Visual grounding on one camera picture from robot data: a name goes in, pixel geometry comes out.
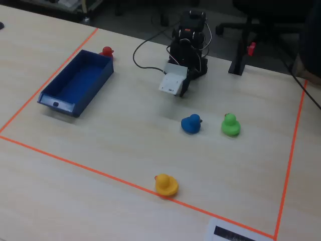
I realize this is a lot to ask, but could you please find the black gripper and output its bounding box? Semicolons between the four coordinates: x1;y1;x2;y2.
179;67;201;98

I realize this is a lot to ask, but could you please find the green rubber duck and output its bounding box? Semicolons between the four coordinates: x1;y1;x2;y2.
220;112;241;138

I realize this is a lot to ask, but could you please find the blue rubber duck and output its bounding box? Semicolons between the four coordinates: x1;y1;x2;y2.
180;113;203;135

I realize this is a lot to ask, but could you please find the red rubber duck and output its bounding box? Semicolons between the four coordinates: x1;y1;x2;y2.
99;46;115;60

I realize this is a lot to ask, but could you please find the yellow rubber duck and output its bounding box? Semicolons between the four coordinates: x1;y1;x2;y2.
154;173;180;197

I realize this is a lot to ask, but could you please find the blue plastic box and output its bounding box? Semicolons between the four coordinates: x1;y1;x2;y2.
37;49;115;118

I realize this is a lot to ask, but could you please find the black clamp stand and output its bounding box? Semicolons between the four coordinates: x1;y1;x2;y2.
228;10;254;76

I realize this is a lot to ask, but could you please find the black office chair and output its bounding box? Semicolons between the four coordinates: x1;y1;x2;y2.
215;0;311;47

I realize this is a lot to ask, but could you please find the orange tape strip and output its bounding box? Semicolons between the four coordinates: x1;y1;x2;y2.
0;27;99;134
273;79;308;239
0;135;276;239

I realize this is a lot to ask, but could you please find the grey metal shelf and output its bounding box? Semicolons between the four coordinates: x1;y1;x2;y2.
56;0;103;25

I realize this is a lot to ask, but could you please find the white paper with black bar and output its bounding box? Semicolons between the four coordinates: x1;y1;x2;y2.
204;217;275;241

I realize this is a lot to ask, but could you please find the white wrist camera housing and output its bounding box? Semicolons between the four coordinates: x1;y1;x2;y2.
157;62;189;96

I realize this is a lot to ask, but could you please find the red white servo wire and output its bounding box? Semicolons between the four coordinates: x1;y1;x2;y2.
200;22;213;55
179;37;203;73

